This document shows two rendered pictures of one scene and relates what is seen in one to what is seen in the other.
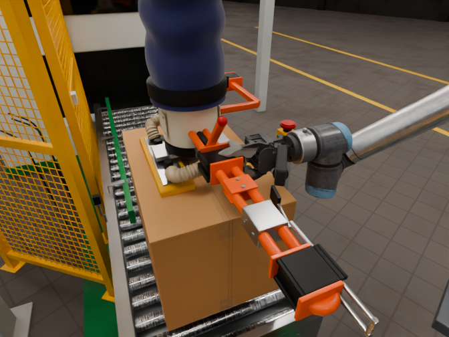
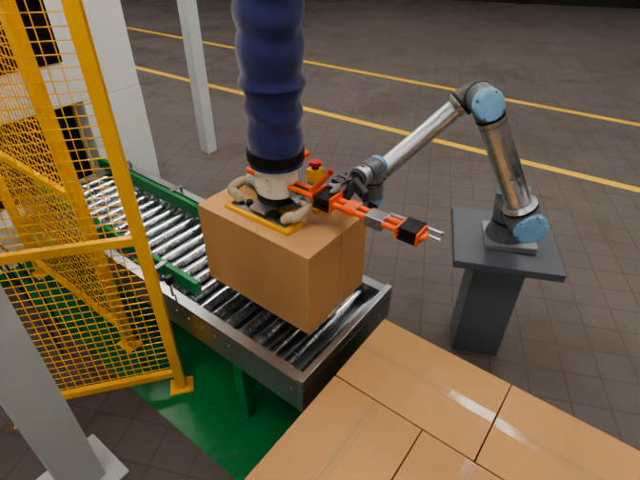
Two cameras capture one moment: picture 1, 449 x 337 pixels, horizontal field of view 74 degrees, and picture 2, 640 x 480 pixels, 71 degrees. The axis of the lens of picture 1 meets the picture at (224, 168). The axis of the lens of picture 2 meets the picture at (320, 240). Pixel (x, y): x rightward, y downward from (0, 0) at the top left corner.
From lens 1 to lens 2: 1.11 m
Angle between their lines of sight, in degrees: 25
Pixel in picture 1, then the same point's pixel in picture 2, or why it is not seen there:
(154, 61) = (267, 143)
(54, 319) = (133, 434)
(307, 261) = (410, 223)
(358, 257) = (380, 266)
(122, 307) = (253, 347)
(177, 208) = (304, 238)
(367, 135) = (390, 158)
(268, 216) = (379, 214)
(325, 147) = (376, 172)
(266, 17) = (193, 38)
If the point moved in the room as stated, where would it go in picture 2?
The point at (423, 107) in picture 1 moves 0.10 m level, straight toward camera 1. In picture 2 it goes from (418, 135) to (420, 146)
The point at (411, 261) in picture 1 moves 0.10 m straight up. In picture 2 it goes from (419, 253) to (421, 243)
